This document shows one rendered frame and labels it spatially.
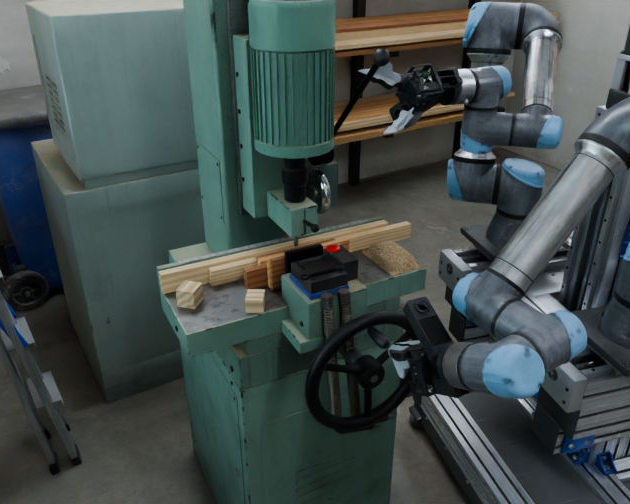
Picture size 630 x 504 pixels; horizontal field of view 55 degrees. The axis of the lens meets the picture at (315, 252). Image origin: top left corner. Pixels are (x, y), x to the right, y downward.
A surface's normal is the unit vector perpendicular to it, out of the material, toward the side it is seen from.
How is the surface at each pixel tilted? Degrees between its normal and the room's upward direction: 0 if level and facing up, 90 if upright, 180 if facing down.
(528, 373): 60
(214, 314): 0
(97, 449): 0
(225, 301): 0
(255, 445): 90
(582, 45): 90
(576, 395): 90
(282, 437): 90
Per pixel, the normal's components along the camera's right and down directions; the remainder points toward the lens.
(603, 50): -0.85, 0.24
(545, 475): 0.00, -0.88
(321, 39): 0.62, 0.36
